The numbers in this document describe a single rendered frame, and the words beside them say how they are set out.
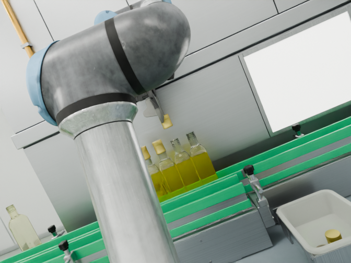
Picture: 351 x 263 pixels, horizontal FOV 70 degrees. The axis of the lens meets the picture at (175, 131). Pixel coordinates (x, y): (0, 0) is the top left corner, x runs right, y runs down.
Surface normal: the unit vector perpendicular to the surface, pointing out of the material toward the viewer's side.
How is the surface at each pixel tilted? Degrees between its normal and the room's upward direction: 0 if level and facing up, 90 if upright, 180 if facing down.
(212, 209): 90
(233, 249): 90
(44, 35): 90
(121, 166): 76
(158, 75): 144
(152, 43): 99
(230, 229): 90
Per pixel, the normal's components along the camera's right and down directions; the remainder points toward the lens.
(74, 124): -0.07, 0.63
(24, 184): -0.02, 0.14
